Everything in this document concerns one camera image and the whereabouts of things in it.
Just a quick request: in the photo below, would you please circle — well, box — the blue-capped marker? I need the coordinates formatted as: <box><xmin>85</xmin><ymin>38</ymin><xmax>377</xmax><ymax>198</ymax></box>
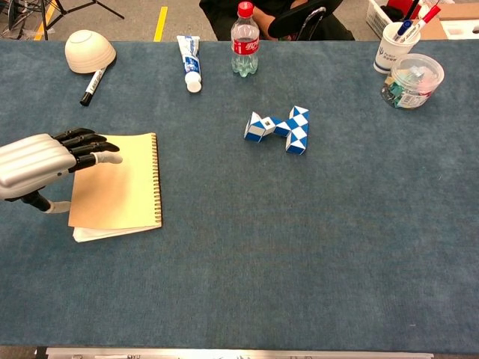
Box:
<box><xmin>391</xmin><ymin>19</ymin><xmax>415</xmax><ymax>42</ymax></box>

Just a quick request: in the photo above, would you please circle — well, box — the seated person in black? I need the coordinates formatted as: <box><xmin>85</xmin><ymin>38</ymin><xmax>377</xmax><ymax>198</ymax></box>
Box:
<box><xmin>197</xmin><ymin>0</ymin><xmax>356</xmax><ymax>41</ymax></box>

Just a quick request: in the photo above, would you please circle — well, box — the cream upturned bowl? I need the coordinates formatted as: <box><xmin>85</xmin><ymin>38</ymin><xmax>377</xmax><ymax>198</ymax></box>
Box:
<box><xmin>64</xmin><ymin>29</ymin><xmax>118</xmax><ymax>75</ymax></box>

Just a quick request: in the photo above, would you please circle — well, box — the black tripod stand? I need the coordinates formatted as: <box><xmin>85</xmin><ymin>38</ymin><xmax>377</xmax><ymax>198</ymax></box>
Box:
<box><xmin>37</xmin><ymin>0</ymin><xmax>126</xmax><ymax>40</ymax></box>

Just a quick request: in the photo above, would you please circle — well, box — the tan spiral-bound notebook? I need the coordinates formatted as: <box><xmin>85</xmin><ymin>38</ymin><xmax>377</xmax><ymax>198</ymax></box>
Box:
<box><xmin>67</xmin><ymin>132</ymin><xmax>164</xmax><ymax>243</ymax></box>

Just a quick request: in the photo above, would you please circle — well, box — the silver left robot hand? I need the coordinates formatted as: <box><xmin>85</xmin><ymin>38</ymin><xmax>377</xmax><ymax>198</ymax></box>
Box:
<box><xmin>0</xmin><ymin>127</ymin><xmax>123</xmax><ymax>215</ymax></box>

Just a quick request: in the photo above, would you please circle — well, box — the white plastic basket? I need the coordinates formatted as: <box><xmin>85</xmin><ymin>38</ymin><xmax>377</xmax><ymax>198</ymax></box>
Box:
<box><xmin>365</xmin><ymin>0</ymin><xmax>431</xmax><ymax>40</ymax></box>

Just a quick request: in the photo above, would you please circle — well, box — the white paper cup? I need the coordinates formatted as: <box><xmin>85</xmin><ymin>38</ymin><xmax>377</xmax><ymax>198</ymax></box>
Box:
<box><xmin>373</xmin><ymin>21</ymin><xmax>422</xmax><ymax>75</ymax></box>

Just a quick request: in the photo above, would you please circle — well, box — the clear jar of binder clips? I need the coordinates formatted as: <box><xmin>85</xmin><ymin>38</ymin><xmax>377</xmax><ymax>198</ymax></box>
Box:
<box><xmin>380</xmin><ymin>53</ymin><xmax>445</xmax><ymax>110</ymax></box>

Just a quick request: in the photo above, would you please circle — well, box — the black pen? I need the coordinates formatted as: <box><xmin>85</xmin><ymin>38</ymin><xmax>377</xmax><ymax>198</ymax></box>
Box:
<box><xmin>405</xmin><ymin>0</ymin><xmax>421</xmax><ymax>22</ymax></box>

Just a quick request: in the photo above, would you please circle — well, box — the blue white snake puzzle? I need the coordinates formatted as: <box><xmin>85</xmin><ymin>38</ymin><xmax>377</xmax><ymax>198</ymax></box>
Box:
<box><xmin>243</xmin><ymin>105</ymin><xmax>311</xmax><ymax>156</ymax></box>

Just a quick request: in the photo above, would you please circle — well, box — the blue felt table cover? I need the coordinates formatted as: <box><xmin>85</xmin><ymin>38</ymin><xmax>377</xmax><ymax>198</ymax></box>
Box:
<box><xmin>0</xmin><ymin>39</ymin><xmax>479</xmax><ymax>355</ymax></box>

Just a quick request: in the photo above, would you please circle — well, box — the cardboard box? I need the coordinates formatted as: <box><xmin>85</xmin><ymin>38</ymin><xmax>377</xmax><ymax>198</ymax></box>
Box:
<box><xmin>418</xmin><ymin>2</ymin><xmax>479</xmax><ymax>41</ymax></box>

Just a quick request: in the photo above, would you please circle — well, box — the red-capped marker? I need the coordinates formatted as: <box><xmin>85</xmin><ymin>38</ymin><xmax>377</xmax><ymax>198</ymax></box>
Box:
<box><xmin>402</xmin><ymin>4</ymin><xmax>442</xmax><ymax>43</ymax></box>

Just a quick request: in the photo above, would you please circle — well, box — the yellow floor tape strip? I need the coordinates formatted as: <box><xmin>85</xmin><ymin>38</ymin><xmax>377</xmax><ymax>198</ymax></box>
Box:
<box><xmin>153</xmin><ymin>6</ymin><xmax>169</xmax><ymax>43</ymax></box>
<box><xmin>33</xmin><ymin>0</ymin><xmax>59</xmax><ymax>41</ymax></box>

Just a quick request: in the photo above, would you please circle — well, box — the clear bottle with red cap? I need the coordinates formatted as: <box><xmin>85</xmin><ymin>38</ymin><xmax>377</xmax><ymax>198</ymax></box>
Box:
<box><xmin>230</xmin><ymin>1</ymin><xmax>260</xmax><ymax>79</ymax></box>

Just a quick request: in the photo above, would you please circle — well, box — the black chair with chrome frame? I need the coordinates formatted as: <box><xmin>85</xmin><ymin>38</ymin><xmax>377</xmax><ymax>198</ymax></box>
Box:
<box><xmin>267</xmin><ymin>0</ymin><xmax>345</xmax><ymax>41</ymax></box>

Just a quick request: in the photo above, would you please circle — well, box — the blue white toothpaste tube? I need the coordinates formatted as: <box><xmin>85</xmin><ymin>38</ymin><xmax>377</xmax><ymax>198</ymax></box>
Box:
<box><xmin>176</xmin><ymin>35</ymin><xmax>203</xmax><ymax>93</ymax></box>

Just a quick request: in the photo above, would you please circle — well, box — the black-capped whiteboard marker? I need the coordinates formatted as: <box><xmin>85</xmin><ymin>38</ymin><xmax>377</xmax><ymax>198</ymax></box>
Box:
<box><xmin>79</xmin><ymin>67</ymin><xmax>107</xmax><ymax>108</ymax></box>

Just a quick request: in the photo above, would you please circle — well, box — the aluminium rail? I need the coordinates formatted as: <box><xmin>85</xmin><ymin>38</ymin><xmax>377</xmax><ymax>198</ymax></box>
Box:
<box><xmin>44</xmin><ymin>346</ymin><xmax>435</xmax><ymax>359</ymax></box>

